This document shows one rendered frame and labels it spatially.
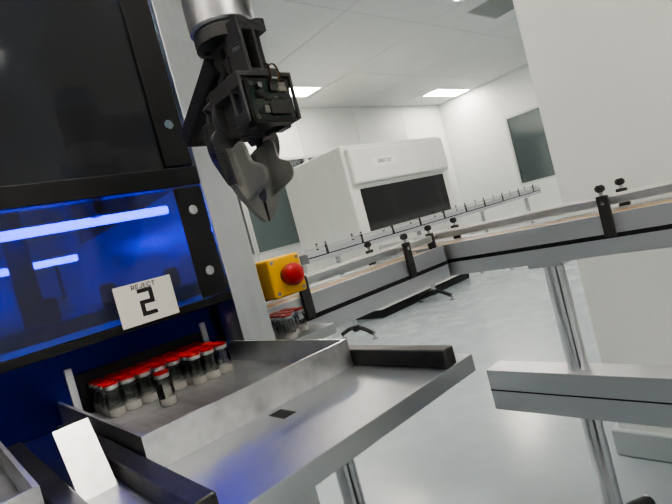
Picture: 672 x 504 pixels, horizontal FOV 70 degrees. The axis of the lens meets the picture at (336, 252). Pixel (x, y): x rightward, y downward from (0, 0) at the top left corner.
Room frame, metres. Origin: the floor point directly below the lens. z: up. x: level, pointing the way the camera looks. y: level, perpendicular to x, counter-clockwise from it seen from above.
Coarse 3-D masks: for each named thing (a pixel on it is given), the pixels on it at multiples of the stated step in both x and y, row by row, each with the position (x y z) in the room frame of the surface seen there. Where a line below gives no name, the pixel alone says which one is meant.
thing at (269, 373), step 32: (256, 352) 0.75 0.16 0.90; (288, 352) 0.69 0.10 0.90; (320, 352) 0.57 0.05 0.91; (192, 384) 0.71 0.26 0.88; (224, 384) 0.66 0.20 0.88; (256, 384) 0.50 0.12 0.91; (288, 384) 0.53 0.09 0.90; (64, 416) 0.66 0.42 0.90; (96, 416) 0.54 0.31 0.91; (128, 416) 0.63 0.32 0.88; (160, 416) 0.59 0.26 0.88; (192, 416) 0.46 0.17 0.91; (224, 416) 0.48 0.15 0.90; (256, 416) 0.50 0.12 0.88; (128, 448) 0.46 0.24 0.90; (160, 448) 0.43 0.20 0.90; (192, 448) 0.45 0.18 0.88
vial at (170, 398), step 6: (168, 372) 0.63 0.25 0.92; (156, 378) 0.63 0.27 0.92; (162, 378) 0.63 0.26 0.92; (168, 378) 0.63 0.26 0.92; (156, 384) 0.63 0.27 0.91; (162, 384) 0.62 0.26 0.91; (168, 384) 0.63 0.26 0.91; (162, 390) 0.62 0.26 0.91; (168, 390) 0.63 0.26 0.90; (174, 390) 0.63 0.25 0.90; (162, 396) 0.62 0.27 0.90; (168, 396) 0.62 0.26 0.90; (174, 396) 0.63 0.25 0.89; (162, 402) 0.62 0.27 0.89; (168, 402) 0.62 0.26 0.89; (174, 402) 0.63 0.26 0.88
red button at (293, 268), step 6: (288, 264) 0.85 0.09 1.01; (294, 264) 0.85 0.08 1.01; (282, 270) 0.85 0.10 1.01; (288, 270) 0.84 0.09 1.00; (294, 270) 0.84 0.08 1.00; (300, 270) 0.85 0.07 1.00; (282, 276) 0.84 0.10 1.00; (288, 276) 0.83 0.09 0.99; (294, 276) 0.84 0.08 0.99; (300, 276) 0.85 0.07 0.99; (288, 282) 0.84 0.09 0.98; (294, 282) 0.84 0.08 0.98; (300, 282) 0.85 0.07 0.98
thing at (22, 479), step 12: (0, 444) 0.53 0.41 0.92; (0, 456) 0.54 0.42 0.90; (12, 456) 0.47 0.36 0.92; (0, 468) 0.55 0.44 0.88; (12, 468) 0.46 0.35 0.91; (0, 480) 0.51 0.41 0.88; (12, 480) 0.49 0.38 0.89; (24, 480) 0.40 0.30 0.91; (0, 492) 0.47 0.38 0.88; (12, 492) 0.46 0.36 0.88; (24, 492) 0.36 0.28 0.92; (36, 492) 0.37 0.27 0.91
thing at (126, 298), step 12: (168, 276) 0.73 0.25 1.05; (120, 288) 0.68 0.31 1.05; (132, 288) 0.69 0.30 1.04; (156, 288) 0.71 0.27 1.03; (168, 288) 0.73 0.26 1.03; (120, 300) 0.68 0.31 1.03; (132, 300) 0.69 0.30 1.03; (156, 300) 0.71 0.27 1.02; (168, 300) 0.72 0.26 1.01; (120, 312) 0.68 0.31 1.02; (132, 312) 0.69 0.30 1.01; (168, 312) 0.72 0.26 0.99; (132, 324) 0.68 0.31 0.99
